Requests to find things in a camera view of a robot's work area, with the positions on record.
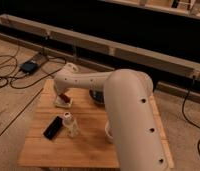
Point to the dark blue bowl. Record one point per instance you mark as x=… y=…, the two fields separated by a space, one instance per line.
x=97 y=96

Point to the clear plastic cup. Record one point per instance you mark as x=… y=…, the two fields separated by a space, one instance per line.
x=108 y=132

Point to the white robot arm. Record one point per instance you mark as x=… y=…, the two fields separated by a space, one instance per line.
x=126 y=97

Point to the clear plastic bottle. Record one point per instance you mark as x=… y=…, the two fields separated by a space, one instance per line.
x=70 y=123

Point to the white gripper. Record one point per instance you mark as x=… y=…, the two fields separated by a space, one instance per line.
x=61 y=88

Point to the red pepper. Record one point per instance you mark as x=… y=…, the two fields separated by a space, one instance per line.
x=65 y=98

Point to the wooden table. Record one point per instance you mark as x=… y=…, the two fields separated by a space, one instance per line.
x=90 y=148

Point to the white sponge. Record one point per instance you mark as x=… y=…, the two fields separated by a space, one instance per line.
x=62 y=104

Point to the black rectangular box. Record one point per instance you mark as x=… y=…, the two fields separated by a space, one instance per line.
x=53 y=128

